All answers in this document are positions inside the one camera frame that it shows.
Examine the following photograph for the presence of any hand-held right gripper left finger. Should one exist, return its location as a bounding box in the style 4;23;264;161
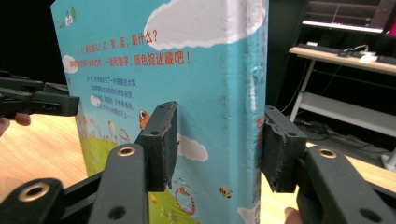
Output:
88;101;179;224

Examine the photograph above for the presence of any white metal frame desk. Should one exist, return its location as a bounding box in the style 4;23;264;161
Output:
289;46;396;172

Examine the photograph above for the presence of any white computer mouse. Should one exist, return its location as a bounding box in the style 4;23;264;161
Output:
358;53;376;64

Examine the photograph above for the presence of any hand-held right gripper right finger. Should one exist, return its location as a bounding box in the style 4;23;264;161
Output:
261;105;396;224

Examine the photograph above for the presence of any bundle of black cables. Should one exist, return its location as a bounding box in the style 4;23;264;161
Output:
293;118;331;142

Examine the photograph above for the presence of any black keyboard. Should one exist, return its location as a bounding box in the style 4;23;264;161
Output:
295;42;347;56
375;54;396;66

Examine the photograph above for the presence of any computer monitor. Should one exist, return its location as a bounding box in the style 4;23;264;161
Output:
302;0;396;35

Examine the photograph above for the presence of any light blue green picture book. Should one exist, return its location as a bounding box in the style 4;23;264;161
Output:
50;0;269;224

